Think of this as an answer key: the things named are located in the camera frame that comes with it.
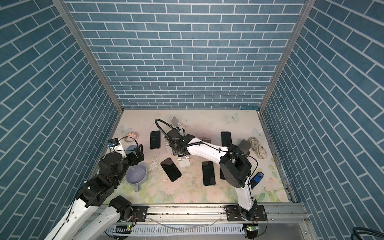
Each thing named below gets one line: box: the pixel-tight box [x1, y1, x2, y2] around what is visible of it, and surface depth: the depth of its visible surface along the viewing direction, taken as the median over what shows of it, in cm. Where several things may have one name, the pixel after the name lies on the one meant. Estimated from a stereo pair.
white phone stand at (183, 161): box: [177, 155, 191, 168], surface depth 92 cm
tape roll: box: [124, 131, 138, 142], surface depth 107 cm
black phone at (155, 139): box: [150, 130, 161, 150], surface depth 104 cm
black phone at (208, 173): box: [202, 161, 216, 186], surface depth 90 cm
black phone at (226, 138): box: [221, 131, 233, 148], surface depth 106 cm
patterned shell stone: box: [248, 136, 268, 159], surface depth 98 cm
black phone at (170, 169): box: [160, 157, 182, 182], surface depth 90 cm
